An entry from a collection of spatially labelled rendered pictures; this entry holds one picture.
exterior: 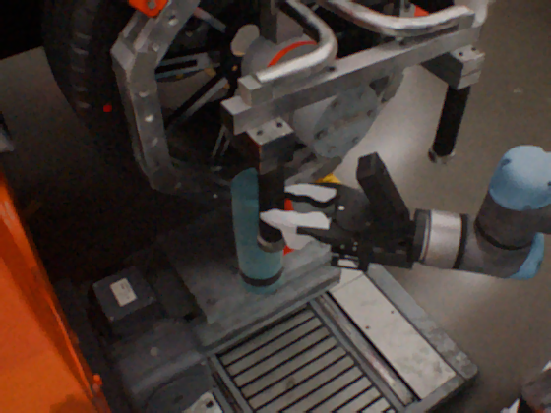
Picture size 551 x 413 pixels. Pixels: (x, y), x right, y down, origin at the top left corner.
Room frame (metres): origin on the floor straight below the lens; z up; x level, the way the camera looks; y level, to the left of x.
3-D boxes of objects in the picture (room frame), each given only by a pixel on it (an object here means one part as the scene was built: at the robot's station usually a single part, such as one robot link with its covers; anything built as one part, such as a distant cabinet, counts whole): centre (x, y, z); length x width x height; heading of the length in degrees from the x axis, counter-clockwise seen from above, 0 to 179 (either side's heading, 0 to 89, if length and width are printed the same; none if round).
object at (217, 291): (0.93, 0.08, 0.32); 0.40 x 0.30 x 0.28; 123
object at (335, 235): (0.45, -0.07, 0.83); 0.09 x 0.05 x 0.02; 86
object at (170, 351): (0.62, 0.31, 0.26); 0.42 x 0.18 x 0.35; 33
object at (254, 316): (0.90, 0.13, 0.13); 0.50 x 0.36 x 0.10; 123
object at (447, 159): (0.68, -0.28, 0.83); 0.04 x 0.04 x 0.16
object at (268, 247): (0.50, 0.01, 0.83); 0.04 x 0.04 x 0.16
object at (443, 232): (0.45, -0.21, 0.81); 0.08 x 0.05 x 0.08; 168
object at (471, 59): (0.71, -0.26, 0.93); 0.09 x 0.05 x 0.05; 33
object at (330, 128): (0.73, -0.05, 0.85); 0.21 x 0.14 x 0.14; 33
